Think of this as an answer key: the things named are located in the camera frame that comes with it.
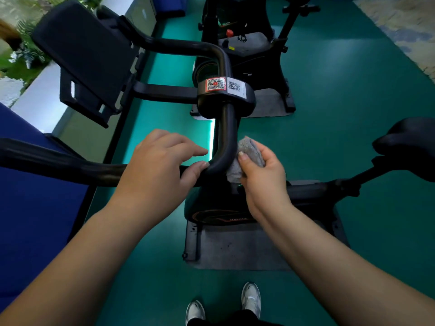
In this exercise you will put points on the black tablet holder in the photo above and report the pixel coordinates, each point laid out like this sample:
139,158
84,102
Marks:
85,47

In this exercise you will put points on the long cabinet with grey top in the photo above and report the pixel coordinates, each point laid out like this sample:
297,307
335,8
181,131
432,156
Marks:
37,101

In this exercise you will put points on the person's left hand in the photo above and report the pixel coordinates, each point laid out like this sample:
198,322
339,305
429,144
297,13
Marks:
153,183

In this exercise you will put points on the variegated leaf plant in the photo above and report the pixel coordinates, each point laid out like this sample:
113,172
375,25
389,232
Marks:
30,50

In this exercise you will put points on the blue wall pad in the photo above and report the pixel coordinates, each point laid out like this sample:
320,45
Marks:
34,217
168,5

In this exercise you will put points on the grey cleaning cloth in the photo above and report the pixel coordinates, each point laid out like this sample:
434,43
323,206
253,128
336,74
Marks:
249,149

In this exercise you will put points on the green moss mat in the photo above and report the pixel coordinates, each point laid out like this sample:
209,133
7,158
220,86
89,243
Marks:
17,72

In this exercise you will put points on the red round knob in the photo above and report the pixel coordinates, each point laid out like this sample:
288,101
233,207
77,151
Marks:
230,32

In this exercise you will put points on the beige patterned rug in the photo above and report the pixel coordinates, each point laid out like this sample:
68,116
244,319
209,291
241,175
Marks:
404,27

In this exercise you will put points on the white sneaker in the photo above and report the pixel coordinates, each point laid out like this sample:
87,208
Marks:
194,312
251,298

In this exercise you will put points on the person's right forearm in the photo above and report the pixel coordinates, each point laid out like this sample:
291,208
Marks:
340,268

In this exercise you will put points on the person's right hand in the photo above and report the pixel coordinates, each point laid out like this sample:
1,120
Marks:
266,190

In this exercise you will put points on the person's left forearm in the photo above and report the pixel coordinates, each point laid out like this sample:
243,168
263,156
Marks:
68,268

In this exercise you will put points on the tall thin stemmed fern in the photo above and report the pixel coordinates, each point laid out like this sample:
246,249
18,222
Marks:
8,33

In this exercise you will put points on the patch of white pebbles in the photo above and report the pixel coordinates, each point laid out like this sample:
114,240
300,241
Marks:
10,91

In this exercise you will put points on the person's black trousers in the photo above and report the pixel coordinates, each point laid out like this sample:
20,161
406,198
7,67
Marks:
238,319

